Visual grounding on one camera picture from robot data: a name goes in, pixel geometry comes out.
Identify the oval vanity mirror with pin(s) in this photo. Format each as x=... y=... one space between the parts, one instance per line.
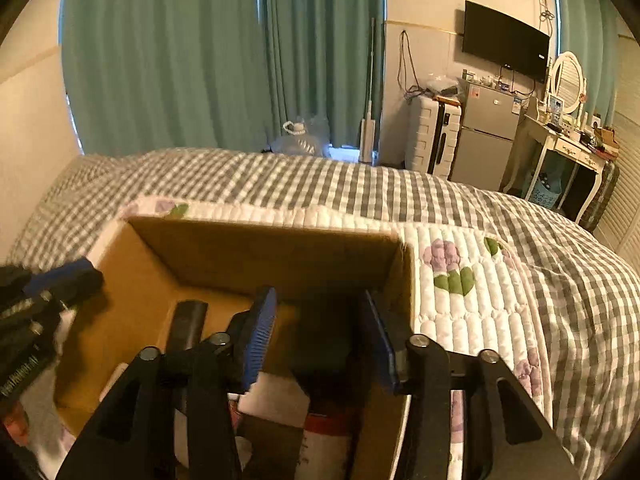
x=566 y=80

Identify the white charger adapter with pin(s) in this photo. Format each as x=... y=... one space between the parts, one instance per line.
x=277 y=402

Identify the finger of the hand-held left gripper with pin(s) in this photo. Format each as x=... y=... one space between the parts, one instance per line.
x=82 y=285
x=75 y=267

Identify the plaid suitcase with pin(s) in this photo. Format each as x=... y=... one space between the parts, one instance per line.
x=602 y=195

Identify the white bottle with red label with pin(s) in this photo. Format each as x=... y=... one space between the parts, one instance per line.
x=327 y=447

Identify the person's left hand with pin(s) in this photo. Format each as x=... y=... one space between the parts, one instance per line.
x=16 y=425

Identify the clear plastic bag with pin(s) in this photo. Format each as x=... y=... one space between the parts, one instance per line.
x=440 y=85

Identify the white floral quilt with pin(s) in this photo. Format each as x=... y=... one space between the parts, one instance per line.
x=450 y=310

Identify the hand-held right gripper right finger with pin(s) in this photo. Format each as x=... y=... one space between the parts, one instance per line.
x=382 y=350

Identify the cardboard box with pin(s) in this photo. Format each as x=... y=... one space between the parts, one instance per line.
x=250 y=260

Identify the white mop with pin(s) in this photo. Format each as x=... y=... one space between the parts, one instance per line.
x=367 y=135

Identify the light teal curtain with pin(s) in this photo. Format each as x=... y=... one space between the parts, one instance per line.
x=585 y=20

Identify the narrow teal curtain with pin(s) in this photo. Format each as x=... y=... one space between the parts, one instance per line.
x=325 y=50

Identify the black power bank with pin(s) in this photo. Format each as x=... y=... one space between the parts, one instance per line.
x=325 y=350

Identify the clear water jug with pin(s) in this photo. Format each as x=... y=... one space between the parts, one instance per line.
x=300 y=140

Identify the grey fridge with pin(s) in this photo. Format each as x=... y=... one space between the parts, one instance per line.
x=485 y=140

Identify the black wall television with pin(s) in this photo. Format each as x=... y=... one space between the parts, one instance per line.
x=505 y=40

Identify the white ribbed suitcase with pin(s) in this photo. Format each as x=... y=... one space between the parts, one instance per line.
x=425 y=135

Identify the wide teal curtain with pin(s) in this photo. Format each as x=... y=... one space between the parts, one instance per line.
x=165 y=55

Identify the black remote control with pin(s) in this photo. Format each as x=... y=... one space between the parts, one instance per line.
x=187 y=322

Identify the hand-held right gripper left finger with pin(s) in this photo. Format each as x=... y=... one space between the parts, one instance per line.
x=257 y=340

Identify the white slatted wardrobe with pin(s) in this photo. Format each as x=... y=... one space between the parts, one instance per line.
x=627 y=175

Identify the white dressing table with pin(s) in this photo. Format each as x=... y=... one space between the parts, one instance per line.
x=565 y=142

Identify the blue basket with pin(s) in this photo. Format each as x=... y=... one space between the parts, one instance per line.
x=547 y=190

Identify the brown box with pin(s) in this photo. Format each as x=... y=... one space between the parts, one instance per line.
x=607 y=136

